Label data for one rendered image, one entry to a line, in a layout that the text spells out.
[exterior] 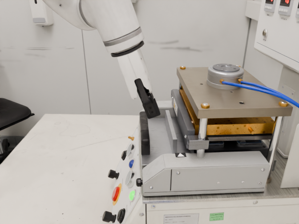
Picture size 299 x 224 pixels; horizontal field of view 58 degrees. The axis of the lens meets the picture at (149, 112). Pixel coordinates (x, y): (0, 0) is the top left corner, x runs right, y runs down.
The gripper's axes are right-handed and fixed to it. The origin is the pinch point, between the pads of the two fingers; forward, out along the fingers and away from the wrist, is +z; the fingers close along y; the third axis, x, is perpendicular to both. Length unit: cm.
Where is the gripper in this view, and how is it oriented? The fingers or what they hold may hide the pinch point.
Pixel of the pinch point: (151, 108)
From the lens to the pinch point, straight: 63.5
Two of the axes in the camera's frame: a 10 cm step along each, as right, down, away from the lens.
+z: 3.4, 8.4, 4.3
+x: 9.4, -3.3, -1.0
